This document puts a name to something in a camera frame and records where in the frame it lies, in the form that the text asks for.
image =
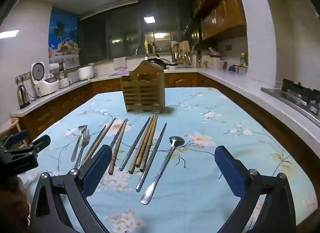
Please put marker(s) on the wooden lower kitchen cabinets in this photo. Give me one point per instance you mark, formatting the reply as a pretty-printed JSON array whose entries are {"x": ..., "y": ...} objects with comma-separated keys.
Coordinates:
[{"x": 175, "y": 79}]

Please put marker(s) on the tropical fruit wall poster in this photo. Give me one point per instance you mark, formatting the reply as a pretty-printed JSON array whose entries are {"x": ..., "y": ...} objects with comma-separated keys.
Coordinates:
[{"x": 63, "y": 35}]

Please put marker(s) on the wooden chair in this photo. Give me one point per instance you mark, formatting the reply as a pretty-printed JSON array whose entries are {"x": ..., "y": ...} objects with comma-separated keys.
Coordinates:
[{"x": 12, "y": 123}]

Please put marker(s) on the green bottle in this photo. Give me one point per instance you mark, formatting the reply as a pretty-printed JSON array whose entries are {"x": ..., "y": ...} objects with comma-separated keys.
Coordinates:
[{"x": 243, "y": 60}]

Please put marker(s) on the wooden rack with kitchen utensils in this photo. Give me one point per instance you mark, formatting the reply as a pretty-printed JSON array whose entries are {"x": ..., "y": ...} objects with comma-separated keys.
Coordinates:
[{"x": 180, "y": 47}]

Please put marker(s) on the light blue floral tablecloth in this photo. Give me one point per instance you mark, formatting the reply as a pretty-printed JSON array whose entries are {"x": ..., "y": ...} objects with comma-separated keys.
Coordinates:
[{"x": 200, "y": 113}]

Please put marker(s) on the black wok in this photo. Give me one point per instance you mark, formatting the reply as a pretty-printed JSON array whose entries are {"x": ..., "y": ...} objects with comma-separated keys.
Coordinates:
[{"x": 156, "y": 61}]

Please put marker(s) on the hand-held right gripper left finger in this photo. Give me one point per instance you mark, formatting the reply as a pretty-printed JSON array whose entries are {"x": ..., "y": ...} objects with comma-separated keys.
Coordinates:
[{"x": 97, "y": 170}]

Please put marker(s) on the wooden knife block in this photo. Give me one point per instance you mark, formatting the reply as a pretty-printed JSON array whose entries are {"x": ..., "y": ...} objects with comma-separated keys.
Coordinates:
[{"x": 199, "y": 60}]

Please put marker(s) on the wooden kitchen cabinets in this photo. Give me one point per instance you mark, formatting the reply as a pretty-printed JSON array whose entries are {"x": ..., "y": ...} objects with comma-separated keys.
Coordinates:
[
  {"x": 175, "y": 79},
  {"x": 225, "y": 12}
]

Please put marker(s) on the wall power socket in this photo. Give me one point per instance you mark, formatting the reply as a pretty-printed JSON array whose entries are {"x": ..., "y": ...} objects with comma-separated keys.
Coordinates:
[{"x": 21, "y": 76}]

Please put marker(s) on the white hanging towel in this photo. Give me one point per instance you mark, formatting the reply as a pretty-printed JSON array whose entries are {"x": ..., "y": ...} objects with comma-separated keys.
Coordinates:
[{"x": 120, "y": 63}]

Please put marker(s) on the pink and green plastic containers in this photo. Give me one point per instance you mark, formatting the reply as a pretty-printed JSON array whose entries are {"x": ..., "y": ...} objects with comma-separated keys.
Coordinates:
[{"x": 215, "y": 59}]

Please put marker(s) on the white seasoning box set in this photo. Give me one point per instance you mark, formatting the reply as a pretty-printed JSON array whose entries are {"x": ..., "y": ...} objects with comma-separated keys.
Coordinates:
[{"x": 238, "y": 69}]

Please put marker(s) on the wooden upper kitchen cabinets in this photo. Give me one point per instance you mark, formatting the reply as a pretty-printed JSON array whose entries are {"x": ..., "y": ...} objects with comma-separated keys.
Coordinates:
[{"x": 225, "y": 12}]

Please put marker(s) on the chopstick pair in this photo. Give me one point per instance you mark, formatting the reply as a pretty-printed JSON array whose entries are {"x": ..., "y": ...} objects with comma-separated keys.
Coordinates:
[{"x": 105, "y": 132}]

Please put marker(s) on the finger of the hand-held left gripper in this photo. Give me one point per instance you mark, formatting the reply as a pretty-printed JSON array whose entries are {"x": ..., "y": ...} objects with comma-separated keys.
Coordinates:
[
  {"x": 40, "y": 141},
  {"x": 21, "y": 135}
]

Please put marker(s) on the person's left hand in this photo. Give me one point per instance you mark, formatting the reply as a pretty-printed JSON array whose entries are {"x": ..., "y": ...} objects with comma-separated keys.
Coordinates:
[{"x": 11, "y": 198}]

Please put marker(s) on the metal fork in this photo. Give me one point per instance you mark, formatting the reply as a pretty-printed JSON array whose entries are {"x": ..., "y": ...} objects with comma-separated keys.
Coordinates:
[{"x": 85, "y": 140}]

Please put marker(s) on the yellow bottle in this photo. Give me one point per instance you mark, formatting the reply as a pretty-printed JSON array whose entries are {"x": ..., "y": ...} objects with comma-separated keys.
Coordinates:
[{"x": 146, "y": 47}]

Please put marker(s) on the white kitchen countertop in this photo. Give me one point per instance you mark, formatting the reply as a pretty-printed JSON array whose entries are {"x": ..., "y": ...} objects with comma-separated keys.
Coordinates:
[{"x": 237, "y": 77}]

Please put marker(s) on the small metal spoon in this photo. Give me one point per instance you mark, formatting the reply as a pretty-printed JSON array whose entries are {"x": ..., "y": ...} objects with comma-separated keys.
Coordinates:
[{"x": 77, "y": 148}]

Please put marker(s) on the white rice cooker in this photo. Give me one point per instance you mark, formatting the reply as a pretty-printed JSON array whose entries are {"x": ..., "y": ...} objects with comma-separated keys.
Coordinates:
[{"x": 46, "y": 86}]

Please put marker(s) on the long metal ladle spoon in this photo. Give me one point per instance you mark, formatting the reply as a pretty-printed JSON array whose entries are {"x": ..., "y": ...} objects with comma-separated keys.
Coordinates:
[{"x": 176, "y": 141}]

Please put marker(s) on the dark kitchen window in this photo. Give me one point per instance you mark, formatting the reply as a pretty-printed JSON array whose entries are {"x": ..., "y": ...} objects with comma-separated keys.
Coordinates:
[{"x": 125, "y": 30}]

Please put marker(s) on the small white appliance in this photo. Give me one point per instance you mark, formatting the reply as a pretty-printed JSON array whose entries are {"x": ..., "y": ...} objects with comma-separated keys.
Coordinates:
[{"x": 63, "y": 82}]

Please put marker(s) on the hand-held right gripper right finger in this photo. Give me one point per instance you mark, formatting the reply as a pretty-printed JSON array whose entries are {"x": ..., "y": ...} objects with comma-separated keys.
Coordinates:
[{"x": 228, "y": 170}]

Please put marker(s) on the wooden slatted utensil holder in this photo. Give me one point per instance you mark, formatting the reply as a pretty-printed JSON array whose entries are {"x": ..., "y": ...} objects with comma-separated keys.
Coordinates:
[{"x": 142, "y": 92}]

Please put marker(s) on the steel electric kettle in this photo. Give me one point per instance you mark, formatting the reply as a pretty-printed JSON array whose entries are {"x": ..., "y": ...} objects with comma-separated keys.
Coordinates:
[{"x": 22, "y": 98}]

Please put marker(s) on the steel gas stove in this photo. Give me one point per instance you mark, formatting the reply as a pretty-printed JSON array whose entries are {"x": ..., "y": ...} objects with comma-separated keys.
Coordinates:
[{"x": 295, "y": 95}]

